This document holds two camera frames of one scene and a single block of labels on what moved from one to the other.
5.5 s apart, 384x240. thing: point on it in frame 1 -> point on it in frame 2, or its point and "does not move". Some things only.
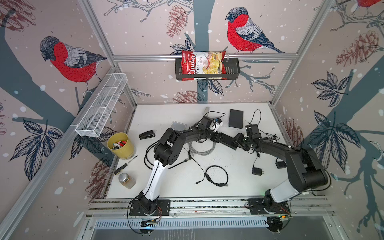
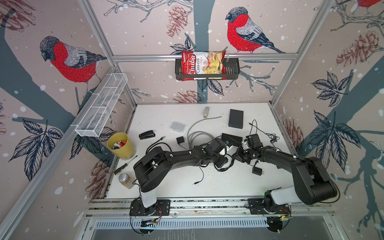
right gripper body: x=241 y=141 -> x=243 y=154
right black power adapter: x=256 y=171 does not move
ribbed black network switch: x=228 y=140 does not move
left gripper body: x=210 y=135 -> x=219 y=161
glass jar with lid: x=127 y=180 does not move
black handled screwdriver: x=120 y=169 does not move
